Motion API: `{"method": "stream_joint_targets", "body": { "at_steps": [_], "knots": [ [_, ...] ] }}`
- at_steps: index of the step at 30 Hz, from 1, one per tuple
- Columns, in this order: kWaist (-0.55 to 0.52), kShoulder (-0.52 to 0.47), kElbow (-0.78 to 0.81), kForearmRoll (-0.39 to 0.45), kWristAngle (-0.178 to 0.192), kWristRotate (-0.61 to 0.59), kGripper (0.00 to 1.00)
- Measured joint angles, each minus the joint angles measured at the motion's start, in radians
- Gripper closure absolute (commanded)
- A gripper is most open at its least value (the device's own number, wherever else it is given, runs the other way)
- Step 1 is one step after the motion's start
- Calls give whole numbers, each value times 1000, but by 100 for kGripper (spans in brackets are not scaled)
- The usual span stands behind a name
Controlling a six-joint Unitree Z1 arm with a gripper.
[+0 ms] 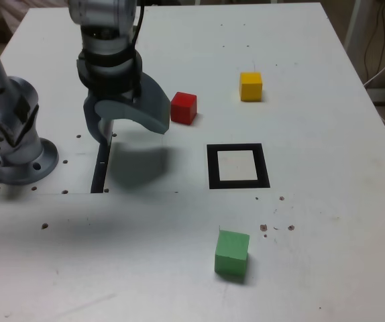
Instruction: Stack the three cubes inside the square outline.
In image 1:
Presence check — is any black tape square outline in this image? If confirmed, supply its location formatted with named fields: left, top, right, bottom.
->
left=206, top=143, right=271, bottom=190

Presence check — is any white frame post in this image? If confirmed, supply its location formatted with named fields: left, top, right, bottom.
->
left=343, top=0, right=364, bottom=51

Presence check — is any pink striped cloth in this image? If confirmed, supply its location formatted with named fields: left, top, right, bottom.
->
left=0, top=0, right=29, bottom=34

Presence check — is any black background cable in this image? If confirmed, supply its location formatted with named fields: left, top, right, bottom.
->
left=363, top=0, right=385, bottom=87

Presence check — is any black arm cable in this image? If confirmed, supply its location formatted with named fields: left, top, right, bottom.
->
left=132, top=0, right=146, bottom=46

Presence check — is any grey box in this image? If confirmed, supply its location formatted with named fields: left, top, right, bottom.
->
left=366, top=87, right=385, bottom=105

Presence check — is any red cube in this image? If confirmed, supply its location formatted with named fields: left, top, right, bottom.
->
left=170, top=91, right=198, bottom=125

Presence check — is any black tape strip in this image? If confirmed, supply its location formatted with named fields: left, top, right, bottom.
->
left=90, top=142, right=112, bottom=195

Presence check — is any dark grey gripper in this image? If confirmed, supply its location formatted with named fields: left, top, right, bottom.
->
left=76, top=52, right=172, bottom=147

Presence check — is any yellow cube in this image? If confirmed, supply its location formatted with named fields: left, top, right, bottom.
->
left=239, top=71, right=264, bottom=102

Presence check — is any green cube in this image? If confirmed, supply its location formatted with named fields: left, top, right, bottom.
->
left=214, top=229, right=251, bottom=278

